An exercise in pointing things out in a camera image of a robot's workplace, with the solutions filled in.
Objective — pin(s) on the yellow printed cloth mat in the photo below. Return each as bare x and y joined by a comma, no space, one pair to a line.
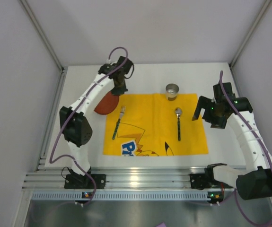
149,127

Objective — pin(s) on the red round plate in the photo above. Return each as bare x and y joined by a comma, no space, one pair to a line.
108,104

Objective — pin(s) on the aluminium mounting rail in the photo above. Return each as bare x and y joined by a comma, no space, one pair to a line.
134,178

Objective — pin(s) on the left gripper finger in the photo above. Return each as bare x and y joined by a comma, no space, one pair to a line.
115,92
123,90

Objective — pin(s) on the fork with green handle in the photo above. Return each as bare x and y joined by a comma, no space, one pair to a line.
121,114

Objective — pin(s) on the slotted grey cable duct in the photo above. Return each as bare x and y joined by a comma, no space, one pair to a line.
126,196

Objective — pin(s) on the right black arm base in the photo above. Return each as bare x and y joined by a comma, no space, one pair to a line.
206,180

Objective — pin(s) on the white paper cup brown sleeve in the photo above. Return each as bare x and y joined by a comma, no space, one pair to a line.
171,91

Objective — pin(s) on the spoon with green handle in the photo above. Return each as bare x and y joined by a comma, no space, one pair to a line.
178,112

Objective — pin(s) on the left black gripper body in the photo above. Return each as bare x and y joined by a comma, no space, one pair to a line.
119,90

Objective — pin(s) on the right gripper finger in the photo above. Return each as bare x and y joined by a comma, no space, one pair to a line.
206,104
219,124

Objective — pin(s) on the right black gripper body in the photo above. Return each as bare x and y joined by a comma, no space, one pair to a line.
206,109

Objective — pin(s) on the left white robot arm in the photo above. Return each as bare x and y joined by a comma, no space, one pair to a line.
74,119

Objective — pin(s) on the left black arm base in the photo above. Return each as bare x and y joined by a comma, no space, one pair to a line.
76,181

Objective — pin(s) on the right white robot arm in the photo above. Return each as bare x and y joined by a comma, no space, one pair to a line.
256,181

